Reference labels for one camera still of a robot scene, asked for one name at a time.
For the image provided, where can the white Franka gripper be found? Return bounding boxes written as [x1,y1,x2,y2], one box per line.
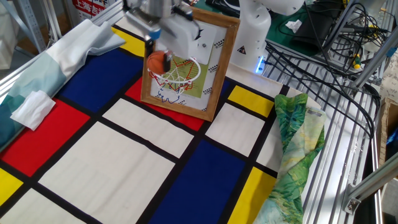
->
[145,14,202,72]

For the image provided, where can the small orange basketball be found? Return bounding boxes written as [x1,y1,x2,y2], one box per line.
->
[146,51,170,75]

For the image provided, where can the white hoop with net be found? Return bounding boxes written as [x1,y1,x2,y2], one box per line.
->
[148,55,202,105]

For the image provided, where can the wooden framed backboard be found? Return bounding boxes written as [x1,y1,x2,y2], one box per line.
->
[140,6,241,122]

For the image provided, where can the red sign white characters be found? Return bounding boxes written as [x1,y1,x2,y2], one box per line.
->
[72,0,108,21]

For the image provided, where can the teal and pale blue cloth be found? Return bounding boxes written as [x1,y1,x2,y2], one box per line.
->
[0,19,127,153]

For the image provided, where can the colour block tablecloth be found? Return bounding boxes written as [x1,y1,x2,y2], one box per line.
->
[0,17,290,224]

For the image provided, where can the crumpled white paper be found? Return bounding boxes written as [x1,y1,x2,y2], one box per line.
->
[285,19,303,34]

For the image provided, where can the white folded tissue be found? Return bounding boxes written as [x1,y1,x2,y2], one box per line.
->
[10,90,57,131]

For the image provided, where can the black power box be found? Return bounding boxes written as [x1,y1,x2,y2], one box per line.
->
[290,0,343,57]

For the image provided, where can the green landscape print cloth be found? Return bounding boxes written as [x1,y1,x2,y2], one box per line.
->
[253,93,327,224]

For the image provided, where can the brown cardboard box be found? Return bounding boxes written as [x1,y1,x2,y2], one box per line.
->
[377,98,398,175]

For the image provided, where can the black bundle of cables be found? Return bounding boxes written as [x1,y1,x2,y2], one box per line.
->
[264,0,382,139]

